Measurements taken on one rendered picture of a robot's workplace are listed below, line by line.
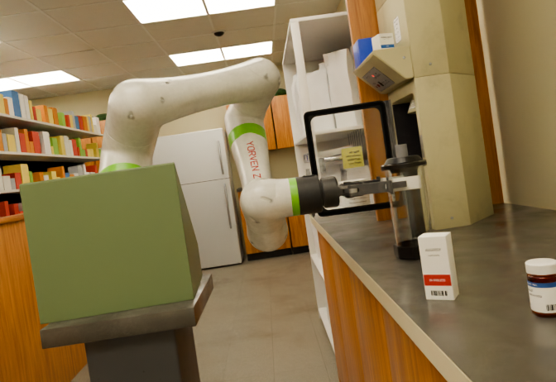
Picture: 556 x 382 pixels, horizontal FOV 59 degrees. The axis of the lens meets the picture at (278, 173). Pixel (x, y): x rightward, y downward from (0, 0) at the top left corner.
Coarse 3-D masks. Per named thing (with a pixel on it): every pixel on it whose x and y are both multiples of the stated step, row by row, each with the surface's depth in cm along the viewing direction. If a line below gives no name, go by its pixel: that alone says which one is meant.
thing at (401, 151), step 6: (402, 144) 117; (396, 150) 117; (402, 150) 117; (396, 156) 118; (402, 156) 117; (408, 156) 114; (414, 156) 115; (390, 162) 116; (396, 162) 114; (402, 162) 114
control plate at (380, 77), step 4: (372, 68) 160; (368, 72) 166; (372, 72) 163; (376, 72) 161; (380, 72) 158; (364, 76) 174; (368, 76) 170; (372, 76) 167; (376, 76) 164; (380, 76) 162; (384, 76) 159; (368, 80) 175; (372, 80) 171; (376, 80) 168; (380, 80) 166; (388, 80) 160; (372, 84) 176; (380, 84) 170; (384, 84) 167; (388, 84) 164; (376, 88) 177; (380, 88) 174; (384, 88) 171
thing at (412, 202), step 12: (408, 168) 113; (420, 168) 115; (396, 192) 115; (408, 192) 114; (420, 192) 114; (396, 204) 115; (408, 204) 114; (420, 204) 114; (396, 216) 116; (408, 216) 114; (420, 216) 114; (396, 228) 116; (408, 228) 114; (420, 228) 114; (432, 228) 116; (396, 240) 117; (408, 240) 114
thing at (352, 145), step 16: (352, 112) 180; (368, 112) 180; (320, 128) 182; (336, 128) 181; (352, 128) 181; (368, 128) 180; (320, 144) 182; (336, 144) 181; (352, 144) 181; (368, 144) 180; (384, 144) 180; (336, 160) 182; (352, 160) 181; (368, 160) 180; (384, 160) 180; (320, 176) 182; (336, 176) 182; (352, 176) 181; (368, 176) 181; (384, 176) 180; (336, 208) 182
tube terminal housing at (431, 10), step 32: (416, 0) 148; (448, 0) 153; (384, 32) 173; (416, 32) 148; (448, 32) 151; (416, 64) 148; (448, 64) 149; (416, 96) 149; (448, 96) 149; (448, 128) 149; (480, 128) 162; (448, 160) 149; (480, 160) 159; (448, 192) 149; (480, 192) 157; (448, 224) 149
